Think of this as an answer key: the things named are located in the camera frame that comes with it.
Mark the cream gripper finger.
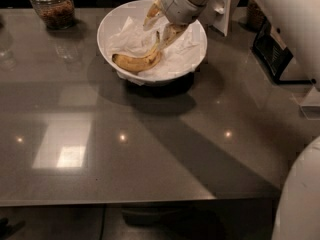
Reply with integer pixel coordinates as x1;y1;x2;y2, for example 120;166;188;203
143;1;164;31
159;23;188;50

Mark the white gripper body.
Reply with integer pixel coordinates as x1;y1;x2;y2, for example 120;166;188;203
160;0;204;25

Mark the yellow banana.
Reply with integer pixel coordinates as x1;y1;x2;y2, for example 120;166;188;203
112;32;162;73

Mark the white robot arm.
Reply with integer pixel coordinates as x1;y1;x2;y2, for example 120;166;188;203
144;0;320;240

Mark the white bowl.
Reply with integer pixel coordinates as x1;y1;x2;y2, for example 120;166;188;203
97;0;207;86

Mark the white crumpled paper liner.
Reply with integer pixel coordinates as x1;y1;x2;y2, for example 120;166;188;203
103;17;207;85

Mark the glass jar with granola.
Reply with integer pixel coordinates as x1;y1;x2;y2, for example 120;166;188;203
247;0;264;31

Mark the glass jar with nuts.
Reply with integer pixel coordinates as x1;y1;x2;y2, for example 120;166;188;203
30;0;75;29

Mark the white stand bracket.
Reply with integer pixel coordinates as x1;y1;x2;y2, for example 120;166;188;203
200;0;240;36

